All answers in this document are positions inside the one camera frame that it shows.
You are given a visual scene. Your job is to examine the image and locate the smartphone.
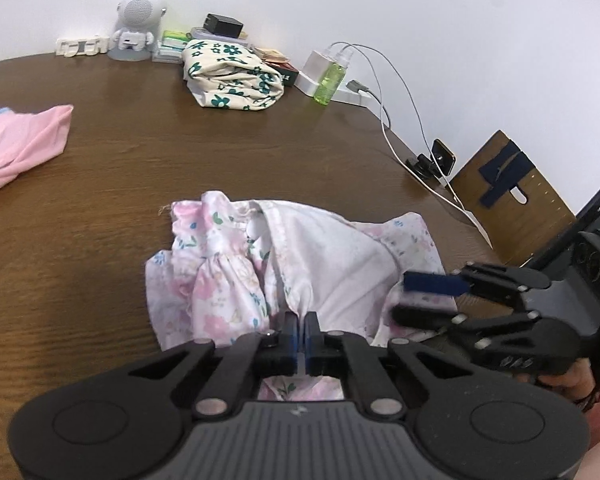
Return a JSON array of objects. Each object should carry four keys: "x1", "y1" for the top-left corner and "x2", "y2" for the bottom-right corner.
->
[{"x1": 431, "y1": 138, "x2": 456, "y2": 177}]

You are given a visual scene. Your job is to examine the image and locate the thick white cable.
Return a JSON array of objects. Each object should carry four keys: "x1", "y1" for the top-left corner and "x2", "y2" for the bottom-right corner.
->
[{"x1": 370, "y1": 91, "x2": 495, "y2": 248}]

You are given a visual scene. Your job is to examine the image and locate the cream floral folded cloth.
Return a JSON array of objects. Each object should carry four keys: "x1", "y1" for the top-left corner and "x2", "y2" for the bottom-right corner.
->
[{"x1": 182, "y1": 38, "x2": 285, "y2": 112}]

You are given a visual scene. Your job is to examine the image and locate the navy fabric strap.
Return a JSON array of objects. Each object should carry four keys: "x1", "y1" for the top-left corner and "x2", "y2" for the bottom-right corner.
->
[{"x1": 479, "y1": 140, "x2": 537, "y2": 208}]

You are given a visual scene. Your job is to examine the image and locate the small brown paper packets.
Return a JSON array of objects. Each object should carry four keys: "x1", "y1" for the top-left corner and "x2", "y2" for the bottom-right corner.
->
[{"x1": 252, "y1": 46, "x2": 293, "y2": 67}]

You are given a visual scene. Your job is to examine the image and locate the black phone holder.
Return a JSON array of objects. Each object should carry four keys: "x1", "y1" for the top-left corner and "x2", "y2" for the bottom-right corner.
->
[{"x1": 405, "y1": 152, "x2": 443, "y2": 181}]

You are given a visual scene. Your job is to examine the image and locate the plain pink garment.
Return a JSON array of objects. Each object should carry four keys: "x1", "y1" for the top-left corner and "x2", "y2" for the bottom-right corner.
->
[{"x1": 0, "y1": 104, "x2": 75, "y2": 221}]

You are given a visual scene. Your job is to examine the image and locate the pink floral dress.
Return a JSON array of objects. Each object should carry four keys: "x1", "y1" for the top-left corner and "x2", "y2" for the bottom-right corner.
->
[{"x1": 145, "y1": 191, "x2": 458, "y2": 403}]

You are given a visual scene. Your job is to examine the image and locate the white power strip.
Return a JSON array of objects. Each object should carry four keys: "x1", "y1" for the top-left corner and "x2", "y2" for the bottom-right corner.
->
[{"x1": 294, "y1": 72, "x2": 376, "y2": 108}]

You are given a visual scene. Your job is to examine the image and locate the white robot speaker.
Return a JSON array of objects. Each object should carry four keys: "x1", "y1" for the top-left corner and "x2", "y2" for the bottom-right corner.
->
[{"x1": 109, "y1": 0, "x2": 167, "y2": 62}]

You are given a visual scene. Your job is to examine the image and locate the person's right hand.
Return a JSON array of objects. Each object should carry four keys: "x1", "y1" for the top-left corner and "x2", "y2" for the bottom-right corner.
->
[{"x1": 535, "y1": 360, "x2": 598, "y2": 403}]

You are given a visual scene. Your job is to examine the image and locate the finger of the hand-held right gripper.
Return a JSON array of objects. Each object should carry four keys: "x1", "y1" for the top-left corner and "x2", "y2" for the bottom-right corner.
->
[
  {"x1": 402, "y1": 263, "x2": 554, "y2": 304},
  {"x1": 387, "y1": 304, "x2": 589, "y2": 376}
]

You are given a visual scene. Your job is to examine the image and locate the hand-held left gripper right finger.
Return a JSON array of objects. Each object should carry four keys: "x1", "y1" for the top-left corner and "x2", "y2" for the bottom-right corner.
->
[{"x1": 304, "y1": 311, "x2": 474, "y2": 419}]

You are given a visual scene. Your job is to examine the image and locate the dark box with white label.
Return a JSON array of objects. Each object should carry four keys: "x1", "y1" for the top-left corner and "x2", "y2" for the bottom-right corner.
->
[{"x1": 270, "y1": 62, "x2": 301, "y2": 88}]

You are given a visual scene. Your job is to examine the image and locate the green spray bottle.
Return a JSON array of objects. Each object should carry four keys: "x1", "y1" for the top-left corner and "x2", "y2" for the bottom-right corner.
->
[{"x1": 314, "y1": 50, "x2": 355, "y2": 107}]

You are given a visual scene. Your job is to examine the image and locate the white charger adapter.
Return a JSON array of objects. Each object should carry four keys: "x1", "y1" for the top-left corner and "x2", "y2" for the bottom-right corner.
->
[{"x1": 300, "y1": 42, "x2": 353, "y2": 86}]

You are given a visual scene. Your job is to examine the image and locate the black charger block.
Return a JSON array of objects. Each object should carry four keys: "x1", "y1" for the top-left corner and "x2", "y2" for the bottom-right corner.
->
[{"x1": 202, "y1": 12, "x2": 244, "y2": 39}]

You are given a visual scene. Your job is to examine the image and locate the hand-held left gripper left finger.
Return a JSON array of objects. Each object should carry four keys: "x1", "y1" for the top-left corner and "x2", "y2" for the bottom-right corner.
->
[{"x1": 130, "y1": 311, "x2": 301, "y2": 419}]

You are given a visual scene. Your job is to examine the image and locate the thin white cable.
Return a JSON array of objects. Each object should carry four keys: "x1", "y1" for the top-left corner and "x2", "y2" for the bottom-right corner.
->
[
  {"x1": 347, "y1": 52, "x2": 393, "y2": 133},
  {"x1": 350, "y1": 44, "x2": 428, "y2": 156}
]

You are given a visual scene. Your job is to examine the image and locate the stack of small flat boxes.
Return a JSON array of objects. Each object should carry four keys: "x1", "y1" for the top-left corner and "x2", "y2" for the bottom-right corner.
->
[{"x1": 152, "y1": 27, "x2": 206, "y2": 63}]

